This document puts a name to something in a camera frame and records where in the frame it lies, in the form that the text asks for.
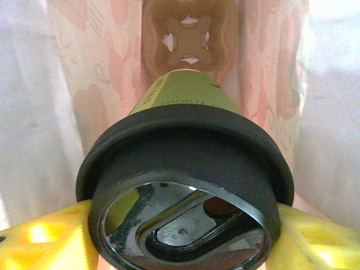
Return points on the black plastic cup lid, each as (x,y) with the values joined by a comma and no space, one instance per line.
(182,146)

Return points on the red printed paper bag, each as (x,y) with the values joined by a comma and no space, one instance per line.
(112,56)

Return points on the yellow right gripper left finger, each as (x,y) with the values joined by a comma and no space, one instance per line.
(42,244)

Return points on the brown pulp cup carrier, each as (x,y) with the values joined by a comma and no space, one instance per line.
(194,42)

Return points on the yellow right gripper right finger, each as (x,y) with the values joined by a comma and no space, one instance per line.
(317,247)

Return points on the green paper coffee cup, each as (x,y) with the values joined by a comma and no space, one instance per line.
(191,90)

